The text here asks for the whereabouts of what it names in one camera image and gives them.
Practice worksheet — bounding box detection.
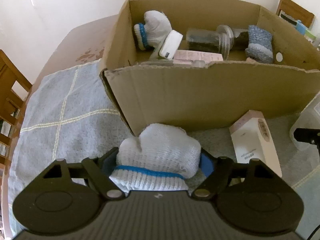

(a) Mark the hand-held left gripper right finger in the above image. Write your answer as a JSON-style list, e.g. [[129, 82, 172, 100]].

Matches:
[[191, 148, 278, 202]]

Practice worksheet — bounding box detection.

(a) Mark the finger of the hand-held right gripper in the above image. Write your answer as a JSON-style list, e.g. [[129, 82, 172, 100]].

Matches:
[[294, 127, 320, 146]]

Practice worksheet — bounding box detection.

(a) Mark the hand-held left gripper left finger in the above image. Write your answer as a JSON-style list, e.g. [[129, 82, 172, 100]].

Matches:
[[43, 147, 125, 201]]

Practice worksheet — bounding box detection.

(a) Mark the clear plastic container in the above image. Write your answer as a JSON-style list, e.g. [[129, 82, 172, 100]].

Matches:
[[289, 97, 320, 152]]

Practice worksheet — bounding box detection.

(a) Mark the white glove thin blue stripe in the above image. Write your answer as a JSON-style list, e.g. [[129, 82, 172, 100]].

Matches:
[[109, 123, 202, 193]]

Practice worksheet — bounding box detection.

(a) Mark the cardboard box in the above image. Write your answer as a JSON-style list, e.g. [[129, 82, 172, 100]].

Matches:
[[99, 0, 320, 137]]

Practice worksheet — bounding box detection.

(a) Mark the blue grey knitted sock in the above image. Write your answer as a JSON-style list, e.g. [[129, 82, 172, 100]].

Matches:
[[244, 25, 274, 64]]

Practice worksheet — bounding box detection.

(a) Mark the pale pink carton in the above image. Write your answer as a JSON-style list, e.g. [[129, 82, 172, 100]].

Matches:
[[229, 110, 283, 178], [172, 50, 224, 68]]

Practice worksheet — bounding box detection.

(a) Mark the small clear plastic jar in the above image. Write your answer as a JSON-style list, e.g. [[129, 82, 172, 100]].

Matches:
[[216, 24, 250, 52]]

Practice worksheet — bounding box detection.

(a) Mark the clear jar with black clips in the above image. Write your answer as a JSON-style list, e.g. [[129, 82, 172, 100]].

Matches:
[[185, 27, 230, 60]]

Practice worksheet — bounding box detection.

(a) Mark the white charger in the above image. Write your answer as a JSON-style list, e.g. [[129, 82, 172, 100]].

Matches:
[[159, 30, 184, 60]]

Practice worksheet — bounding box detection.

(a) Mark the white glove thick blue cuff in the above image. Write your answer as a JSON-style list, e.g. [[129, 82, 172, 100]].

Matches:
[[133, 10, 173, 50]]

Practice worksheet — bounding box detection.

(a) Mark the checked blue cloth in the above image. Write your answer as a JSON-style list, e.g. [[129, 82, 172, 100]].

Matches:
[[9, 60, 320, 238]]

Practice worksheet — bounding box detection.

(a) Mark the green white packet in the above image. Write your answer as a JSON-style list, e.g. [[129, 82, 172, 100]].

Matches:
[[304, 29, 320, 49]]

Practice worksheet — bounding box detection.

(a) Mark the pale blue bottle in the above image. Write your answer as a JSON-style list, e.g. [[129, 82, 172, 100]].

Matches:
[[296, 19, 308, 36]]

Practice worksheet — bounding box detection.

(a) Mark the wooden chair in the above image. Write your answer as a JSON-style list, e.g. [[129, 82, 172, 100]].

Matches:
[[0, 49, 33, 170], [276, 0, 315, 28]]

